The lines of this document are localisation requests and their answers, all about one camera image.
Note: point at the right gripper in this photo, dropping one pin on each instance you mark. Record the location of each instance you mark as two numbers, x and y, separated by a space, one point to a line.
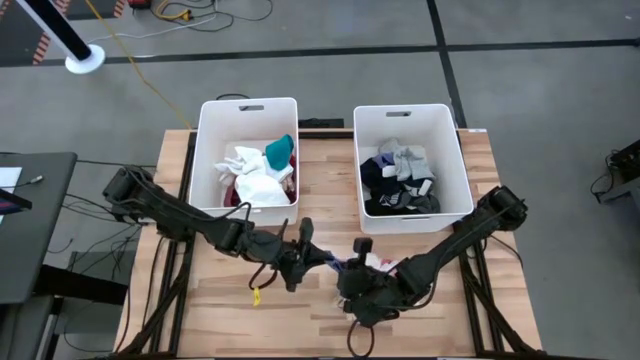
372 297

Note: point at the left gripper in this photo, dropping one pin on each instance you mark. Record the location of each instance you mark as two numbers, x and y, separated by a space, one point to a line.
280 252

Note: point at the pale cream garment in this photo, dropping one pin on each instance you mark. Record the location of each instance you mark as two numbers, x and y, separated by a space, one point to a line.
374 260

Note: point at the blue cloth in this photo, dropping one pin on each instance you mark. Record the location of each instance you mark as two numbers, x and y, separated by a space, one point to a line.
340 263

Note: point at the socks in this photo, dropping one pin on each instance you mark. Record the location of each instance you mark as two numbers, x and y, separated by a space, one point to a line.
397 187

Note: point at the navy blue garment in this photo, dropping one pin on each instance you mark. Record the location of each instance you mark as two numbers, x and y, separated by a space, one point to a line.
371 177

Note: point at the pale dusty pink garment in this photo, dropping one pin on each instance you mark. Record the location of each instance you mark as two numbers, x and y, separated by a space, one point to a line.
288 185

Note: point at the large white shirt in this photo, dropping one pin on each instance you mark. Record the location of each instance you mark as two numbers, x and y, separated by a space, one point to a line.
260 192

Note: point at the dark grey sock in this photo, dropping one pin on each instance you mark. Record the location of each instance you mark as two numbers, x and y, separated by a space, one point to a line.
427 204

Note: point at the white paper label tag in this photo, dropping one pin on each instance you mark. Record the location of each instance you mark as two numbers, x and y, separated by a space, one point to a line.
390 171
425 188

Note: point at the white garment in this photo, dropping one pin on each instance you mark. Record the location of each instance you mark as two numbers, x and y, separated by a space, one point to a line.
280 175

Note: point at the blue sock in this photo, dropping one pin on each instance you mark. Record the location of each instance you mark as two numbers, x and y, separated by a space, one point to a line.
382 160

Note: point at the magenta garment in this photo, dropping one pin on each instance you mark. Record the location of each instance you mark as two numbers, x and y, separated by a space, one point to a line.
231 197

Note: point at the grey sock pair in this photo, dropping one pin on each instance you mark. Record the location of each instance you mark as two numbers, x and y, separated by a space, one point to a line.
412 162

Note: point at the teal garment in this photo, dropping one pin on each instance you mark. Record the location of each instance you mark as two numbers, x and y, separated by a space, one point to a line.
280 150

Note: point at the small white cloth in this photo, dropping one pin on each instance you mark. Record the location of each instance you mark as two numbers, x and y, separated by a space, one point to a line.
245 160

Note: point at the white plastic storage bin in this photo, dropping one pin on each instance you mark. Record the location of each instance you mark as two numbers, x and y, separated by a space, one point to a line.
215 130
440 150

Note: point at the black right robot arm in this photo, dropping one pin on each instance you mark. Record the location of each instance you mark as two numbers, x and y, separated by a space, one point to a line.
460 240

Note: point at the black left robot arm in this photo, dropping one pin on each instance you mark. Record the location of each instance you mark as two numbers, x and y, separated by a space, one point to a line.
170 210

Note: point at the black desk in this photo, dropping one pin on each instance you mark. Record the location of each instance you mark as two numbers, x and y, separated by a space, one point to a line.
40 225

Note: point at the white black pole with base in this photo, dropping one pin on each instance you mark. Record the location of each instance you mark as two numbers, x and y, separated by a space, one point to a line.
85 60

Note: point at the dark tablet screen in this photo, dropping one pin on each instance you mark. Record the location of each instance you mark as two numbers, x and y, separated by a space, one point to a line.
12 202

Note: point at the red object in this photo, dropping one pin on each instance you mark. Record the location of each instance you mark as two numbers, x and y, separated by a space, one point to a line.
140 4

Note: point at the white paper sheet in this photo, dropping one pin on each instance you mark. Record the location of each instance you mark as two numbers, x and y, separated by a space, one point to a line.
9 177

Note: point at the dark mat red-white stripes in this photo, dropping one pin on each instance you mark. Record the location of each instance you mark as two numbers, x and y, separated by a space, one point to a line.
15 35

